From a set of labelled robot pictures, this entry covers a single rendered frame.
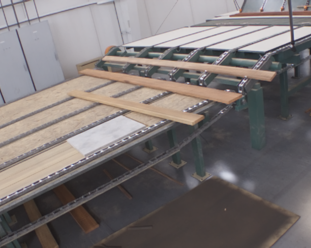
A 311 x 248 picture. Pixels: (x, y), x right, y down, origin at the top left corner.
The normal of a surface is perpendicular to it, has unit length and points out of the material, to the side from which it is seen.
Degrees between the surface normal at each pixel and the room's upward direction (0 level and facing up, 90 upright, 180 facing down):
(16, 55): 90
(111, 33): 90
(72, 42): 88
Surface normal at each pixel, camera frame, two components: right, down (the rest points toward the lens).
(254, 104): -0.79, 0.40
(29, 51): 0.58, 0.23
